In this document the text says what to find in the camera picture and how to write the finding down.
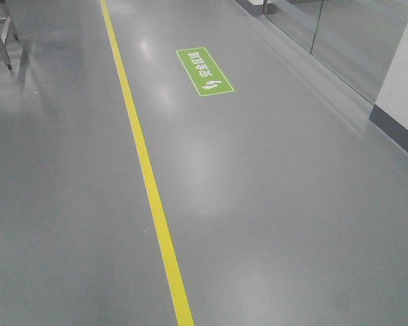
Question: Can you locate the green floor sign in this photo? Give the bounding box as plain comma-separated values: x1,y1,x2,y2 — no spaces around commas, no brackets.
175,47,235,97

